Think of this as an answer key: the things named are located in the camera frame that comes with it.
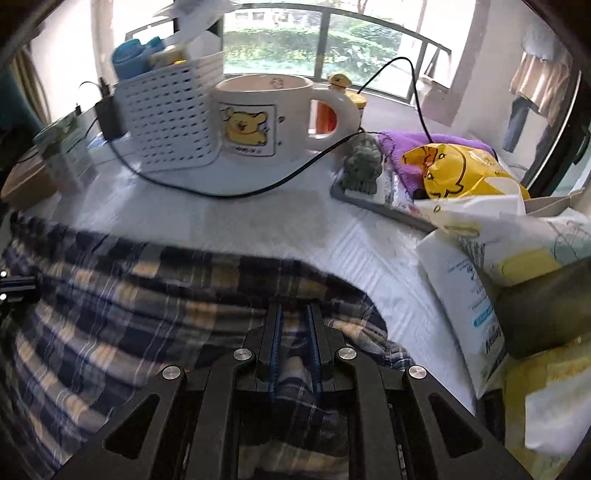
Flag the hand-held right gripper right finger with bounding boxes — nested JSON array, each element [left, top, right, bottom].
[[305, 303, 534, 480]]

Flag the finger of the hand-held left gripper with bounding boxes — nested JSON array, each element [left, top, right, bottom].
[[0, 271, 40, 303]]

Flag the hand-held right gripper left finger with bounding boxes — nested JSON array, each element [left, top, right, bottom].
[[48, 304, 283, 480]]

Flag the plaid pants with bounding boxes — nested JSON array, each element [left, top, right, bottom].
[[0, 210, 414, 480]]

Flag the beige lunch box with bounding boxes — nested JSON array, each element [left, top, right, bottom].
[[0, 148, 58, 210]]

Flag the white green milk carton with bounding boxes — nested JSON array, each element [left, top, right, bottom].
[[32, 113, 100, 195]]

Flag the grey tray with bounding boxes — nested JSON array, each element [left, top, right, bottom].
[[330, 173, 437, 232]]

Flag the white wipes pack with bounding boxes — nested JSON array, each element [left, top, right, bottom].
[[416, 228, 511, 400]]

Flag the small grey figurine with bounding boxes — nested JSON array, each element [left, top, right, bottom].
[[339, 131, 384, 193]]

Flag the black power adapter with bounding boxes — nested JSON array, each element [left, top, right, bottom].
[[95, 95, 127, 141]]

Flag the yellow tissue pack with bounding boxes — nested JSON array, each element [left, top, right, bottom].
[[494, 258, 591, 467]]

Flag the purple cloth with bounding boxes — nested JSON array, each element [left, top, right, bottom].
[[376, 130, 495, 195]]

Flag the yellow cartoon bag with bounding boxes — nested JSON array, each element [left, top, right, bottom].
[[402, 143, 532, 201]]

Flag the white cartoon mug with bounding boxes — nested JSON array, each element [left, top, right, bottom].
[[210, 74, 361, 160]]

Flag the white perforated basket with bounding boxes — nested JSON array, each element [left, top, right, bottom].
[[113, 48, 225, 172]]

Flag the blue bottle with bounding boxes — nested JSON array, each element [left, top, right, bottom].
[[112, 37, 167, 79]]

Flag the yellow duck lidded jar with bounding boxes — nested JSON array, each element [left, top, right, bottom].
[[316, 73, 369, 134]]

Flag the balcony railing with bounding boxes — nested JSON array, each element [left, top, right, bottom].
[[124, 2, 453, 100]]

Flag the hanging clothes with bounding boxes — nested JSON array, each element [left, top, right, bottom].
[[501, 23, 575, 153]]

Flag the black cable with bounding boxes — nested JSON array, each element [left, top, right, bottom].
[[78, 56, 435, 199]]

